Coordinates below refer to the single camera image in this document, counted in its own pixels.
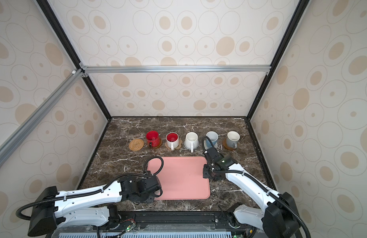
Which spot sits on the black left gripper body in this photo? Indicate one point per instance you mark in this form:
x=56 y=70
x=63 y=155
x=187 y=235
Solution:
x=145 y=198

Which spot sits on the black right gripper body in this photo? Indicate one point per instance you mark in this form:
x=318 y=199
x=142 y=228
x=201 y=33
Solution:
x=207 y=172

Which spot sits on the brown wooden round coaster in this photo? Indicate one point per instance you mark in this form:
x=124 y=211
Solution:
x=226 y=145

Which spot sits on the blue floral mug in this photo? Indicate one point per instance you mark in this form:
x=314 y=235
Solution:
x=213 y=136

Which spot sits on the grey mug white inside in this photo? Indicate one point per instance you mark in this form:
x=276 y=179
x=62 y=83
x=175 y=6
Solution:
x=232 y=140

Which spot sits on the cork paw print coaster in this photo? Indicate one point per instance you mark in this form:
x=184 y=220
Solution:
x=176 y=145

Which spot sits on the white mug red inside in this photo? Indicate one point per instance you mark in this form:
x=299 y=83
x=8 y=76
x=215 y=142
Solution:
x=172 y=137

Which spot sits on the red mug black handle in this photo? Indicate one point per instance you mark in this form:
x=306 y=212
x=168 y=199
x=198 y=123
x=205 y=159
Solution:
x=152 y=136

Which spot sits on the dark brown wooden coaster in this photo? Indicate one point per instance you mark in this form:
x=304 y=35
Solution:
x=154 y=144

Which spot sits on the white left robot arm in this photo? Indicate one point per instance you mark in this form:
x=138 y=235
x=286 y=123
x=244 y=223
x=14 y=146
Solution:
x=95 y=206

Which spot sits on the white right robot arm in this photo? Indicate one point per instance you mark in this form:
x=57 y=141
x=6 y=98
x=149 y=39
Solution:
x=277 y=214

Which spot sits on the pink rectangular tray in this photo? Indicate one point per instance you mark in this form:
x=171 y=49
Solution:
x=182 y=179

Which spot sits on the aluminium crossbar back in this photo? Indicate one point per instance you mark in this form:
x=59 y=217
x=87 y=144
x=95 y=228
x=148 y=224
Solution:
x=177 y=68

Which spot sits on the aluminium crossbar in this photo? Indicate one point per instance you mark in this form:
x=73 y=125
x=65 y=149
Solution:
x=177 y=68
x=15 y=140

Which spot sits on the aluminium crossbar left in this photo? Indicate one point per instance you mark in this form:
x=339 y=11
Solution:
x=15 y=140

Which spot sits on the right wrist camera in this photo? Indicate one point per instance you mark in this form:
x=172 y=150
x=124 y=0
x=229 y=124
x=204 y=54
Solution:
x=212 y=154

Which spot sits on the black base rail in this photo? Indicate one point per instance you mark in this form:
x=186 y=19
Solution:
x=221 y=219

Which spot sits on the black corner frame post right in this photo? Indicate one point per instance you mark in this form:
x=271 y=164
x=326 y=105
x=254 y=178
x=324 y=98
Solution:
x=288 y=34

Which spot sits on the black corner frame post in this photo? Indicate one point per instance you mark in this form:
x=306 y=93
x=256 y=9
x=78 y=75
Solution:
x=288 y=34
x=63 y=38

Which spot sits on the black corner frame post left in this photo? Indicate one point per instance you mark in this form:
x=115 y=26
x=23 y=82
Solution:
x=63 y=38

